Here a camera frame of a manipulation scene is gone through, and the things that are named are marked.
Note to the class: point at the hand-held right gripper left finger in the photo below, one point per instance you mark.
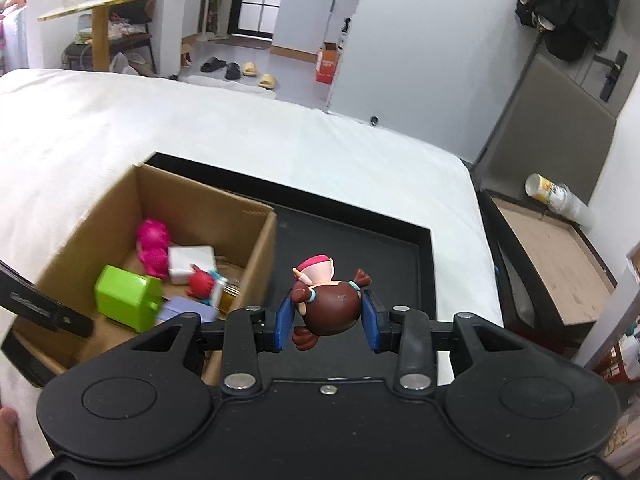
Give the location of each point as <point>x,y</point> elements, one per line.
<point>284,325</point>

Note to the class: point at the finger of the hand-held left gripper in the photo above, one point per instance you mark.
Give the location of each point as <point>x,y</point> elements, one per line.
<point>27,362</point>
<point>40,302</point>

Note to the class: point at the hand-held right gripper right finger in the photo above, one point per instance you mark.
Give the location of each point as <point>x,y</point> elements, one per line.
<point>371,322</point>

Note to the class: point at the brown pig figurine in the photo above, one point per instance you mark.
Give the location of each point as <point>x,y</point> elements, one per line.
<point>330,305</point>

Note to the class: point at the small yellow glass bottle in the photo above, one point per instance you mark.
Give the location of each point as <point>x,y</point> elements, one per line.
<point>231,295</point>

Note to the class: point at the green cube toy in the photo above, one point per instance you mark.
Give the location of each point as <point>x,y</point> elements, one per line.
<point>122,297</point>

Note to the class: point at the black tray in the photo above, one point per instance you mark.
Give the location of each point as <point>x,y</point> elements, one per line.
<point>350,240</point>

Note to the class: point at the red crab toy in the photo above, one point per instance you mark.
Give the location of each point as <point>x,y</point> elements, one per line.
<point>202,285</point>

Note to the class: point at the light purple block toy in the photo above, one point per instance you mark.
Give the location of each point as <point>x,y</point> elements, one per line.
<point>182,306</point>

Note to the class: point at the white charger block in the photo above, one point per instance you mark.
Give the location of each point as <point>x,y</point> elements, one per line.
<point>187,260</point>

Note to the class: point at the pink bumpy toy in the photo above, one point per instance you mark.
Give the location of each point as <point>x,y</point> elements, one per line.
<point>152,247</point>

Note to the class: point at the person's left hand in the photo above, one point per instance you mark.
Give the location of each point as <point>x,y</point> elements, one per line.
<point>10,440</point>

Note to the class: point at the black framed brown board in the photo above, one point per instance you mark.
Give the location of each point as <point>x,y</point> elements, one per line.
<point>555,260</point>

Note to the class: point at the stack of paper cups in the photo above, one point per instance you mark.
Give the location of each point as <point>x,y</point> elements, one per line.
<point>555,195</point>

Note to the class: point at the yellow slipper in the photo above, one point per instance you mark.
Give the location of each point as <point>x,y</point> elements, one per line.
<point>267,80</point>
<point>249,69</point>

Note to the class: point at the white plastic bag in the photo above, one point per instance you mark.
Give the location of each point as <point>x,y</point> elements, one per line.
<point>122,64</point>

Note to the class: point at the red plastic basket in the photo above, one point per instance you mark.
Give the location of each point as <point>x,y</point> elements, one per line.
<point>622,360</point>

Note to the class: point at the orange cardboard box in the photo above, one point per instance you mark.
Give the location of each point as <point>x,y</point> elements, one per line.
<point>327,67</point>

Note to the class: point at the black slipper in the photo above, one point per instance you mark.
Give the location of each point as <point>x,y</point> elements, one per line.
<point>214,64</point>
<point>233,71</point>

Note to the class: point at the grey door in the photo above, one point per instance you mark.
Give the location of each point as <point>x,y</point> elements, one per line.
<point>550,125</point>

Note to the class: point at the dark shelf rack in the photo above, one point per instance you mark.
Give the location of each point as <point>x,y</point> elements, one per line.
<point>132,40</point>

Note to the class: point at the yellow side table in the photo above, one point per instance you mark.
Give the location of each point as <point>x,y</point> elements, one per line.
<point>100,30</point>

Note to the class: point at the pile of clothes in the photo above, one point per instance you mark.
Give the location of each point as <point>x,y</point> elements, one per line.
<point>9,2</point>

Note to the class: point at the white kitchen cabinet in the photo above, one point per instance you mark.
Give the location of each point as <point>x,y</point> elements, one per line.
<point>305,20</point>

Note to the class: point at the white standing fan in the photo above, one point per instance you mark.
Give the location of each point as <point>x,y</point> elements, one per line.
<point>206,10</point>

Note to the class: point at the hanging black jacket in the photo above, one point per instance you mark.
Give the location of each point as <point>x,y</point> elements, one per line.
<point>570,0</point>

